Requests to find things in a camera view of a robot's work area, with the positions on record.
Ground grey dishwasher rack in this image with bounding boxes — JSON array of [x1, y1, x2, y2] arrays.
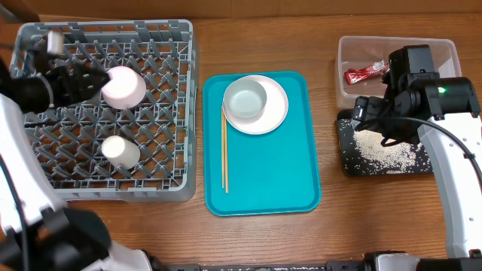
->
[[10, 20, 199, 202]]

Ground white round plate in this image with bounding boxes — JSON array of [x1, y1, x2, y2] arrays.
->
[[222, 75, 289, 135]]

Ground pink shallow bowl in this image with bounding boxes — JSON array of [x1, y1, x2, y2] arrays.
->
[[102, 66, 147, 109]]

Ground teal plastic tray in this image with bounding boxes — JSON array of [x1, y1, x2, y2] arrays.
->
[[203, 71, 322, 217]]

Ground white paper cup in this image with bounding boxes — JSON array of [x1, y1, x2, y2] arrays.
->
[[101, 135, 140, 169]]

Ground grey bowl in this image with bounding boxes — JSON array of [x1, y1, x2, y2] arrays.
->
[[223, 78, 267, 120]]

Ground white rice grains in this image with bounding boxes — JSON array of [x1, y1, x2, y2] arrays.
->
[[338, 120, 432, 175]]

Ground clear plastic bin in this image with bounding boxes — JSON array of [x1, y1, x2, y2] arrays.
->
[[335, 36, 462, 109]]

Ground red snack wrapper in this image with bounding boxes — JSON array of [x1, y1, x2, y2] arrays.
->
[[343, 60, 389, 85]]

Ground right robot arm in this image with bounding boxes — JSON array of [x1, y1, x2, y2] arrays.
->
[[352, 44, 481, 270]]

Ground black food waste tray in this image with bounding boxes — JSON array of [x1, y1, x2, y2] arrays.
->
[[336, 108, 434, 178]]

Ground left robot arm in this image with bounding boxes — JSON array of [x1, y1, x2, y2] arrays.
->
[[1, 65, 165, 270]]

